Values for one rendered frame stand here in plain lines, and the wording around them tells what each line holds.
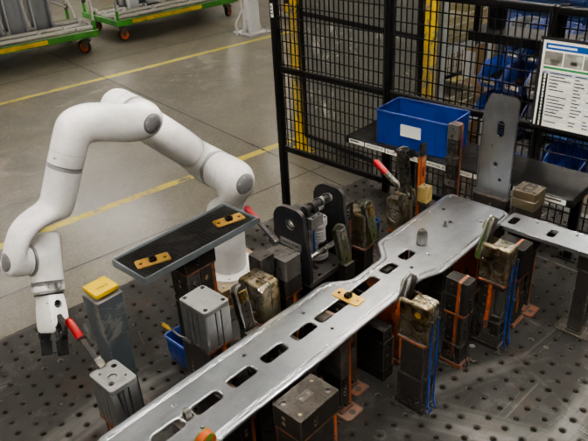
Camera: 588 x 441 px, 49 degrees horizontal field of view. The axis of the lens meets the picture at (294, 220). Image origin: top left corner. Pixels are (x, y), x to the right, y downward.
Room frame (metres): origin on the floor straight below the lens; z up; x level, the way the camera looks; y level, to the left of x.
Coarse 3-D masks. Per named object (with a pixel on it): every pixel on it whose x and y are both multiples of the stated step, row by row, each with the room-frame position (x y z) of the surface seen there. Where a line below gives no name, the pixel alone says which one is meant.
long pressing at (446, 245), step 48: (384, 240) 1.62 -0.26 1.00; (432, 240) 1.61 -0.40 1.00; (336, 288) 1.40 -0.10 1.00; (384, 288) 1.38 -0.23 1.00; (288, 336) 1.21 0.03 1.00; (336, 336) 1.20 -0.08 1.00; (192, 384) 1.07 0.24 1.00; (288, 384) 1.06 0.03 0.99; (144, 432) 0.94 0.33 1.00; (192, 432) 0.93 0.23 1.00
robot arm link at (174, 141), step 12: (108, 96) 1.68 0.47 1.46; (120, 96) 1.66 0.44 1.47; (132, 96) 1.64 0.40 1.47; (168, 120) 1.73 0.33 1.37; (168, 132) 1.70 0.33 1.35; (180, 132) 1.71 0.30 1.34; (156, 144) 1.69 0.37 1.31; (168, 144) 1.69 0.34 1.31; (180, 144) 1.70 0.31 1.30; (192, 144) 1.73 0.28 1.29; (204, 144) 1.85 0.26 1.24; (168, 156) 1.71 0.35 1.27; (180, 156) 1.71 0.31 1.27; (192, 156) 1.73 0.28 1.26; (204, 156) 1.84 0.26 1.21; (192, 168) 1.82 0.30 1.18
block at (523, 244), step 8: (504, 240) 1.62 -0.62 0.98; (512, 240) 1.61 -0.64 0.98; (520, 240) 1.61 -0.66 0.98; (520, 248) 1.57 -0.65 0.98; (528, 248) 1.57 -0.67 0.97; (520, 256) 1.56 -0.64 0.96; (528, 256) 1.58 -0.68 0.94; (520, 264) 1.55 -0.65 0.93; (528, 264) 1.59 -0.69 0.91; (520, 272) 1.55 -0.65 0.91; (520, 280) 1.56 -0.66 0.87; (520, 288) 1.58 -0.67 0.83; (512, 296) 1.57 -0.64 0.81; (520, 296) 1.58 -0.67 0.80; (520, 304) 1.59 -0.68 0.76; (512, 312) 1.56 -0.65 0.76; (520, 312) 1.59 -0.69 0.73; (512, 320) 1.56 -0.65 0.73; (520, 320) 1.58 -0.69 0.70; (512, 328) 1.55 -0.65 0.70
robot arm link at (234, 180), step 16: (208, 160) 1.83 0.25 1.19; (224, 160) 1.81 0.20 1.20; (240, 160) 1.81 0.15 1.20; (208, 176) 1.80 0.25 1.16; (224, 176) 1.76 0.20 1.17; (240, 176) 1.75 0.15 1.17; (224, 192) 1.74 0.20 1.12; (240, 192) 1.75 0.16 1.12; (208, 208) 1.83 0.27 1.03; (240, 208) 1.82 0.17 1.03
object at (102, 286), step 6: (102, 276) 1.27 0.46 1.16; (96, 282) 1.25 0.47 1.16; (102, 282) 1.25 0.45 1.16; (108, 282) 1.25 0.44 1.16; (114, 282) 1.25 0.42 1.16; (84, 288) 1.23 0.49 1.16; (90, 288) 1.23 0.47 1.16; (96, 288) 1.23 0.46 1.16; (102, 288) 1.23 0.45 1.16; (108, 288) 1.22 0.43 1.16; (114, 288) 1.23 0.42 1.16; (90, 294) 1.21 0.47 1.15; (96, 294) 1.20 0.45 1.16; (102, 294) 1.21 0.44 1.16
